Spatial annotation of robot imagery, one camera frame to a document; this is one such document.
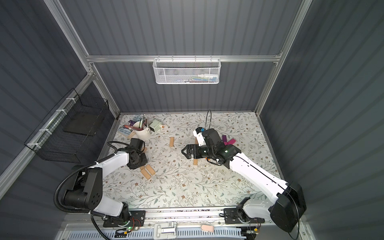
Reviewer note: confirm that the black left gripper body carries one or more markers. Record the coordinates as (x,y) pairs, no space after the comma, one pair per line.
(139,160)

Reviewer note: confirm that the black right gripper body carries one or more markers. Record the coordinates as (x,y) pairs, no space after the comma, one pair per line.
(194,151)

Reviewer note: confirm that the magenta building block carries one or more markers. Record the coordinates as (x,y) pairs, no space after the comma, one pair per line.
(231,142)

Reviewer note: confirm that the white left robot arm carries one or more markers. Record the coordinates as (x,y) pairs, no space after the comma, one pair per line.
(82,190)

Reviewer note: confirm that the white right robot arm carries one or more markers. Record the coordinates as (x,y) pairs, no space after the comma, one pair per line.
(286,202)

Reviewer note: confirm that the white pen cup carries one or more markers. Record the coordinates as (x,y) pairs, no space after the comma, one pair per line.
(142,134)

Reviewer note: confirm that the blue book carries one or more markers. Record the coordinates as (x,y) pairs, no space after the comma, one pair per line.
(127,122)

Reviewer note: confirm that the pale green small box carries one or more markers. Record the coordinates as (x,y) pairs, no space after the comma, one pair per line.
(156,126)

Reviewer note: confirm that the pink eraser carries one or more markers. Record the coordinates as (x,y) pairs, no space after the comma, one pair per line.
(208,228)

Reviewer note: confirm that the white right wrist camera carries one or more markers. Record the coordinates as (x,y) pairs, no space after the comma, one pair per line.
(198,133)

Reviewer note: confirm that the black wire mesh basket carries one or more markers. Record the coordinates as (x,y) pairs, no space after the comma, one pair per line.
(74,132)

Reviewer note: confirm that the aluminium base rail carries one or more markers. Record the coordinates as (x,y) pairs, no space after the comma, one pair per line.
(176,224)

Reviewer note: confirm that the white wire mesh basket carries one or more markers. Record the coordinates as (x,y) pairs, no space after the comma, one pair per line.
(187,73)

